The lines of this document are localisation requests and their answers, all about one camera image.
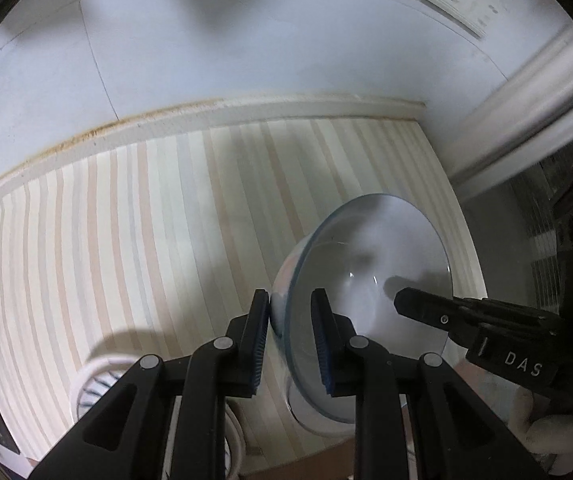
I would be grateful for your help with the person's right hand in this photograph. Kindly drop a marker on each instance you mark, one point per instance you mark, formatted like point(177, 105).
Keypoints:
point(551, 430)

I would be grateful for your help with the white bowl with blue rim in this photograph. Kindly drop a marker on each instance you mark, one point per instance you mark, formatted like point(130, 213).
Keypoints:
point(391, 240)

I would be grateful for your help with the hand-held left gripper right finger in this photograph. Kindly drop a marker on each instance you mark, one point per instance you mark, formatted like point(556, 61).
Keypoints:
point(322, 340)

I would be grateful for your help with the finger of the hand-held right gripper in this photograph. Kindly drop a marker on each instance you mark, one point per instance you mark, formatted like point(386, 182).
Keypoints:
point(426, 307)

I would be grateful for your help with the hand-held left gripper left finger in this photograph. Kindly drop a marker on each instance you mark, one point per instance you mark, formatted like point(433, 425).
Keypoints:
point(261, 340)

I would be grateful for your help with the white door frame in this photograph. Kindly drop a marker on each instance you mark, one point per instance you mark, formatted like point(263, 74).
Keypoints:
point(541, 90)

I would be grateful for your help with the striped cat print mat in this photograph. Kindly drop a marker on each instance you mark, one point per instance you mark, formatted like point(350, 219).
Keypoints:
point(166, 235)

